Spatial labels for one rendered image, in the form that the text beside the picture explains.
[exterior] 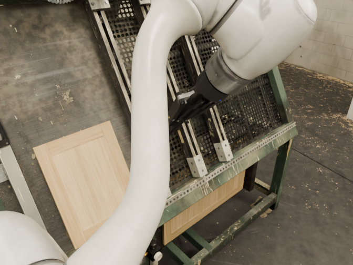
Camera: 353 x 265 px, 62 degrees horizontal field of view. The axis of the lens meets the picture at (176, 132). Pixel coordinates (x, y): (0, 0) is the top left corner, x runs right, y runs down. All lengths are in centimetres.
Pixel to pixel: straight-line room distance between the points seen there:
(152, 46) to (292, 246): 242
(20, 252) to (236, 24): 48
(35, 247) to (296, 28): 52
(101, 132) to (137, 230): 108
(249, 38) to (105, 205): 116
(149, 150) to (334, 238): 258
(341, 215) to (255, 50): 272
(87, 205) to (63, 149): 28
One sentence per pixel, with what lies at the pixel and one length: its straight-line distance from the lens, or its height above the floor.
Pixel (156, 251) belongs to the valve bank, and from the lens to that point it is 159.
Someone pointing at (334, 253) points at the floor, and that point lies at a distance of 281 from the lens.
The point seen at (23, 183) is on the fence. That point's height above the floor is 122.
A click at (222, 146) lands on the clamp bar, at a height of 100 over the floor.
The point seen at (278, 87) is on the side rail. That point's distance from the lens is 240.
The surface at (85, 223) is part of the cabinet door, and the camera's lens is 147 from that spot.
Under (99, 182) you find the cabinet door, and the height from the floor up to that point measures 108.
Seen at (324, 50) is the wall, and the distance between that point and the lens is 663.
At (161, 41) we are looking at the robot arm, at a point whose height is 190.
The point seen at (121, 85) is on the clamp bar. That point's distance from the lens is 151.
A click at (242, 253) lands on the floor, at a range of 257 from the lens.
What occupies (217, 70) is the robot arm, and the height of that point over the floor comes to 182.
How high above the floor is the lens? 200
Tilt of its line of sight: 31 degrees down
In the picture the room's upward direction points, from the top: straight up
